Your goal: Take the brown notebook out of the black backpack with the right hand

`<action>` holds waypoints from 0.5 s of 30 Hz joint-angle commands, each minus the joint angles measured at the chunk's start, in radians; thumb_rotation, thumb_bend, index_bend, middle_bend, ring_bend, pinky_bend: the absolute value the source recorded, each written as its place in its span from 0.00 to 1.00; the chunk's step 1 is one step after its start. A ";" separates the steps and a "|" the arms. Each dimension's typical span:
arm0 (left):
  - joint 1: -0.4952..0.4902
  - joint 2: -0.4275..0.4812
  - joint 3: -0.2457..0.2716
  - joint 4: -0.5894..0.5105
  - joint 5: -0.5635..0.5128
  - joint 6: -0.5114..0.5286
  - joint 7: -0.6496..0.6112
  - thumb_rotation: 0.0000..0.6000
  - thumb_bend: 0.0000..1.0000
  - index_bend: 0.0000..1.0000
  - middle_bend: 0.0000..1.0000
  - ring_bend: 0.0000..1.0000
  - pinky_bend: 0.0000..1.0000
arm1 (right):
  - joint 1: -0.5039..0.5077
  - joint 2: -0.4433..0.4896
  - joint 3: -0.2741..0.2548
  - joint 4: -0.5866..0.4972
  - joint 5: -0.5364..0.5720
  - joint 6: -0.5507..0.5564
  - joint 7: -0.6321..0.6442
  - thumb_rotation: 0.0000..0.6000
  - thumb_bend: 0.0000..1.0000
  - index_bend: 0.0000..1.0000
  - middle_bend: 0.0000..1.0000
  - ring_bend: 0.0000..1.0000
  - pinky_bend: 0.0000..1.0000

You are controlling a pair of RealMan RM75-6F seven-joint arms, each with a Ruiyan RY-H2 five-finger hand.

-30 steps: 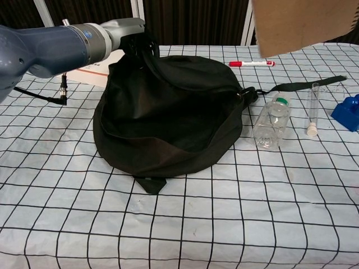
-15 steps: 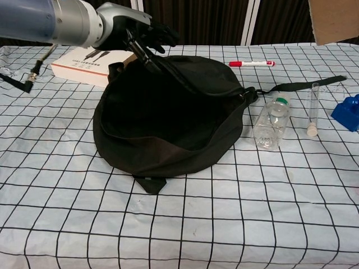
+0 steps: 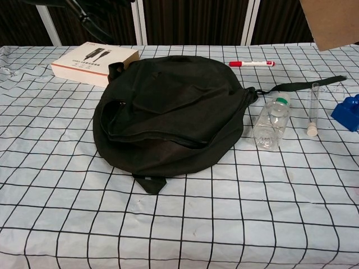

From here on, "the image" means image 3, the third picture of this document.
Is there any dark brown curtain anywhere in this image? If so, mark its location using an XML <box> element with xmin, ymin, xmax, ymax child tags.
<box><xmin>0</xmin><ymin>0</ymin><xmax>319</xmax><ymax>47</ymax></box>

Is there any blue toy building block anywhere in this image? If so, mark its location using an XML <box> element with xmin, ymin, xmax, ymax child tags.
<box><xmin>330</xmin><ymin>94</ymin><xmax>359</xmax><ymax>132</ymax></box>

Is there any black backpack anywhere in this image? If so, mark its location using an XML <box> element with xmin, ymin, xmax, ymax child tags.
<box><xmin>92</xmin><ymin>55</ymin><xmax>348</xmax><ymax>194</ymax></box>

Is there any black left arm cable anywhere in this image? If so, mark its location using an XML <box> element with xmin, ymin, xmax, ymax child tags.
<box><xmin>67</xmin><ymin>0</ymin><xmax>114</xmax><ymax>44</ymax></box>

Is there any clear test tube white stopper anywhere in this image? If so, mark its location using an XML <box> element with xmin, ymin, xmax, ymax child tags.
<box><xmin>305</xmin><ymin>82</ymin><xmax>321</xmax><ymax>138</ymax></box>

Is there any white frame post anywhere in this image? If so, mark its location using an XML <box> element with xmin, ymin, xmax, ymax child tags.
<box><xmin>241</xmin><ymin>0</ymin><xmax>260</xmax><ymax>46</ymax></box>
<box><xmin>130</xmin><ymin>0</ymin><xmax>149</xmax><ymax>45</ymax></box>
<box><xmin>35</xmin><ymin>0</ymin><xmax>63</xmax><ymax>47</ymax></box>

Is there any white cable product box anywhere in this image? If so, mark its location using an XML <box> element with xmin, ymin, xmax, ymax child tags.
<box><xmin>51</xmin><ymin>41</ymin><xmax>140</xmax><ymax>88</ymax></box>

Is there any red and white marker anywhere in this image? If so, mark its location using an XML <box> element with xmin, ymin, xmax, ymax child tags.
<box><xmin>229</xmin><ymin>60</ymin><xmax>276</xmax><ymax>68</ymax></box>

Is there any white black-grid tablecloth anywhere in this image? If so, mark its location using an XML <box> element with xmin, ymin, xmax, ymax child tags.
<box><xmin>0</xmin><ymin>41</ymin><xmax>359</xmax><ymax>269</ymax></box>

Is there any brown kraft notebook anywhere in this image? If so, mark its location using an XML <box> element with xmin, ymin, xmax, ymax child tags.
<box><xmin>299</xmin><ymin>0</ymin><xmax>359</xmax><ymax>52</ymax></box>

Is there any clear plastic bottle green cap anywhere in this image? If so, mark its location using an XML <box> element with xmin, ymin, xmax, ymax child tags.
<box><xmin>253</xmin><ymin>93</ymin><xmax>291</xmax><ymax>150</ymax></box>

